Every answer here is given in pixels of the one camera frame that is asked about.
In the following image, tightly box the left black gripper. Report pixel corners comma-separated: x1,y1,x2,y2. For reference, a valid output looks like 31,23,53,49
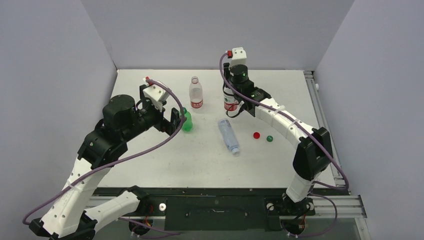
122,86,186,142

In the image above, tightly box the clear bottle red blue label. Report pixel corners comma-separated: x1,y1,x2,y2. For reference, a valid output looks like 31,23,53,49
223,86,239,112

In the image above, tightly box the green plastic bottle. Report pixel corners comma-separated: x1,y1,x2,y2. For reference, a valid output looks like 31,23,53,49
179,107,193,133

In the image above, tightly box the clear bottle blue cap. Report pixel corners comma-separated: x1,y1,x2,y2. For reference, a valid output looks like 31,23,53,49
217,118,240,155

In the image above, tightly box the green bottle cap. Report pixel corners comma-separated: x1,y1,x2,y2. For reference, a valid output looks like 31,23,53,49
266,135,274,142

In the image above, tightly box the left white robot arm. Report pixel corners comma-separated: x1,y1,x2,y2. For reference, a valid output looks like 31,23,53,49
23,80,184,240

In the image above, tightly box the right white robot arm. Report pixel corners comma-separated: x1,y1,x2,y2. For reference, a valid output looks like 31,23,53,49
222,62,333,214

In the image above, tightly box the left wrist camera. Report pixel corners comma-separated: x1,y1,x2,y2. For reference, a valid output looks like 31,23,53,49
141,76,170,113

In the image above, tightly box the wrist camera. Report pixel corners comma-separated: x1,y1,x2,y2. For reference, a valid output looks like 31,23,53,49
227,47,247,68
141,76,170,113

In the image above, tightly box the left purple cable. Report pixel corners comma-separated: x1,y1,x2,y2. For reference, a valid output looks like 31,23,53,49
22,79,186,239

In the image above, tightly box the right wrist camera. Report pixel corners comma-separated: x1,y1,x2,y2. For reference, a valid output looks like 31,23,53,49
227,47,247,68

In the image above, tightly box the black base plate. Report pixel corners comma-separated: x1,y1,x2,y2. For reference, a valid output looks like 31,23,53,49
92,187,349,233

